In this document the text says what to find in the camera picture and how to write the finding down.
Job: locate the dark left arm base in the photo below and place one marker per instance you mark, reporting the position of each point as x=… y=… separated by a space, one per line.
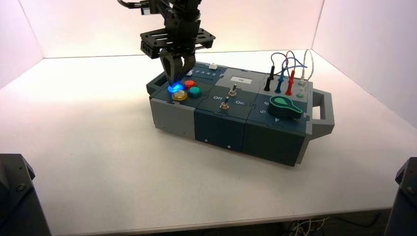
x=19 y=202

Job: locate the green round push button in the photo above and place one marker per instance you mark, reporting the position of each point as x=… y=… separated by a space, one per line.
x=195 y=91

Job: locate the green banana socket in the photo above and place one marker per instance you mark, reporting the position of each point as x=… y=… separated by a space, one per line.
x=300 y=95

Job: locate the red round push button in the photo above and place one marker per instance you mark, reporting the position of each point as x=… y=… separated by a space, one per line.
x=190 y=84

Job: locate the blue banana plug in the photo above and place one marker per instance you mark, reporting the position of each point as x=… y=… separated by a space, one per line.
x=279 y=86

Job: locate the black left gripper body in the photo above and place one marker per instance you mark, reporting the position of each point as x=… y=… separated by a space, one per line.
x=177 y=39

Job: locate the blue round push button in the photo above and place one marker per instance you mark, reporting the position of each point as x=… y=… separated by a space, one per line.
x=176 y=88

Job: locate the white slider knob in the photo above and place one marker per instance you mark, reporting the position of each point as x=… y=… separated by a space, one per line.
x=189 y=73
x=213 y=66

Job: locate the red banana plug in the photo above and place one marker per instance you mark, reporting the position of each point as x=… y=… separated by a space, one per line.
x=292 y=76
x=289 y=88

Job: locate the green rotary knob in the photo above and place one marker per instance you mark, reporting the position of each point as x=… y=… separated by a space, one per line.
x=283 y=106

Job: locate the metal toggle switch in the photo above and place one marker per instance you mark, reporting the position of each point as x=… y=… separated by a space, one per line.
x=224 y=104
x=233 y=90

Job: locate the black banana plug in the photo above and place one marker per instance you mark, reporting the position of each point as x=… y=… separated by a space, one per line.
x=271 y=72
x=267 y=84

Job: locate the small white display window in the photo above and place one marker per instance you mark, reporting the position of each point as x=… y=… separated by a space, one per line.
x=241 y=80

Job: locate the yellow round push button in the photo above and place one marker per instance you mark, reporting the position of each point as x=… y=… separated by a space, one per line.
x=179 y=95

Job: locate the grey and teal task box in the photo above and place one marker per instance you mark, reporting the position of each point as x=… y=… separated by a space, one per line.
x=228 y=123

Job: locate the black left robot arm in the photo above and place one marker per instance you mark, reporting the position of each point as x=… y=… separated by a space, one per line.
x=172 y=5

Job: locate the white banana plug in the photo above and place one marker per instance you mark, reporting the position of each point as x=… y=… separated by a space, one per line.
x=303 y=81

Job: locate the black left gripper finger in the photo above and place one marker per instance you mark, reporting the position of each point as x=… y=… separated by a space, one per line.
x=189 y=65
x=170 y=70

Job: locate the dark right arm base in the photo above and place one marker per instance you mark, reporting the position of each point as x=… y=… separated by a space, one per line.
x=405 y=202

